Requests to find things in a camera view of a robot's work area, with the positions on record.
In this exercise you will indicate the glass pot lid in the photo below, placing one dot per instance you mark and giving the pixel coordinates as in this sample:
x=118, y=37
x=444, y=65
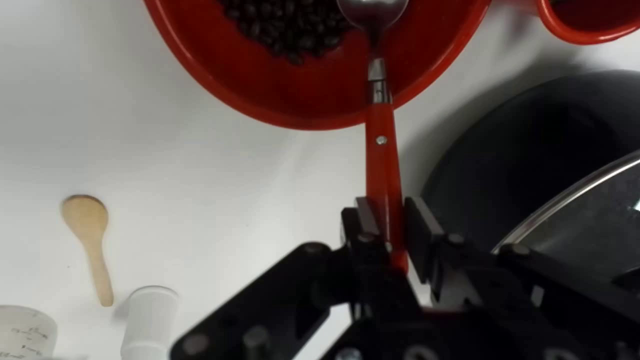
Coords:
x=595, y=224

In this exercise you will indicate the red mug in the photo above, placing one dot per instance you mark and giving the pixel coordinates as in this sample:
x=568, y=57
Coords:
x=588, y=21

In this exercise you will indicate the red bowl with coffee beans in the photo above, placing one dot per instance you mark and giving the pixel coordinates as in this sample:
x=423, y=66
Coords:
x=320, y=92

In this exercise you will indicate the red handled metal spoon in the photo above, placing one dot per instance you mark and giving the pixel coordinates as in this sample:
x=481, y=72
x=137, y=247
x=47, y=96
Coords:
x=383, y=169

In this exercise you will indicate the small white plastic cup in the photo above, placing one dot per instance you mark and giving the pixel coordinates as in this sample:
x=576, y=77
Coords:
x=149, y=327

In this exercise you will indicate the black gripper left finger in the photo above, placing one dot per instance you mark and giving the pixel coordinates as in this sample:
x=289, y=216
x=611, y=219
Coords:
x=360, y=224

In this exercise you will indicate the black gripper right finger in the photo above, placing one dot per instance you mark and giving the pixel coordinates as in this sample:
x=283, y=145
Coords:
x=423, y=235

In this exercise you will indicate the black cooking pot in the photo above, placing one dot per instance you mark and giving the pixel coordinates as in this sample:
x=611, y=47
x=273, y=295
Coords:
x=532, y=146

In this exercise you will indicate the small wooden spoon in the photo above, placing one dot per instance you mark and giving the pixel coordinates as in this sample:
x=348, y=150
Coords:
x=86, y=219

